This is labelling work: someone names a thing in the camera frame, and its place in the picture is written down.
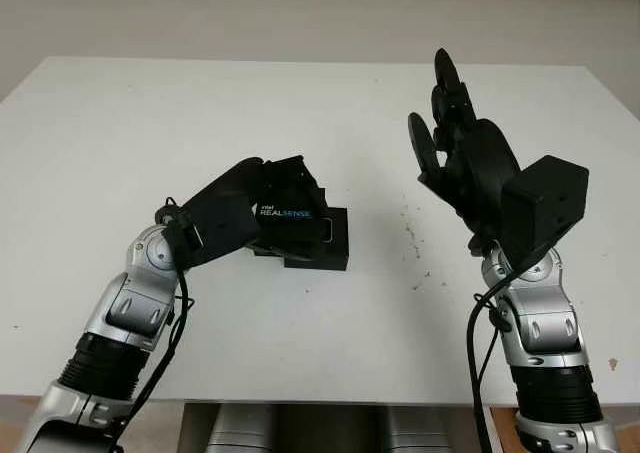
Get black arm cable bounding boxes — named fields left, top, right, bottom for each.
left=466, top=252, right=551, bottom=453
left=112, top=197, right=197, bottom=453

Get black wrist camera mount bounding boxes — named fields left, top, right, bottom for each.
left=172, top=195, right=257, bottom=270
left=501, top=155, right=591, bottom=270

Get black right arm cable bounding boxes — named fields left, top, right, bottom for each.
left=466, top=252, right=551, bottom=453

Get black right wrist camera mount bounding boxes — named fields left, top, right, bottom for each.
left=501, top=155, right=591, bottom=270

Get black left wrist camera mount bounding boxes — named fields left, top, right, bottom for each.
left=172, top=195, right=257, bottom=270

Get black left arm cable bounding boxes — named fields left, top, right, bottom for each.
left=112, top=197, right=197, bottom=453

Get black camera box base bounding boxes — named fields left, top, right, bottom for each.
left=281, top=206, right=352, bottom=273

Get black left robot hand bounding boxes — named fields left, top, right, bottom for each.
left=177, top=155, right=330, bottom=270

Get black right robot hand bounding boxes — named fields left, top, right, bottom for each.
left=407, top=47, right=522, bottom=254

